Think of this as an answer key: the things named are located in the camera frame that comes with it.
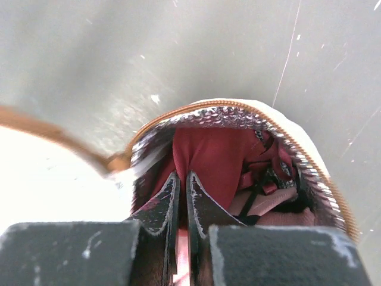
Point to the pink garment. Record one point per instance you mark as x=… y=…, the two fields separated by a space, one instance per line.
x=284 y=207

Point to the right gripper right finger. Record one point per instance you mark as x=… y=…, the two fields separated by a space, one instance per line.
x=222 y=251

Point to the cream round laundry bag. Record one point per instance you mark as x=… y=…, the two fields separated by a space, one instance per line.
x=48 y=176

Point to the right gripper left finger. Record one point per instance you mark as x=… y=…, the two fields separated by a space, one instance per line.
x=138 y=251

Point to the maroon bra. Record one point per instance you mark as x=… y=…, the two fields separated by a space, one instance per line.
x=226 y=161

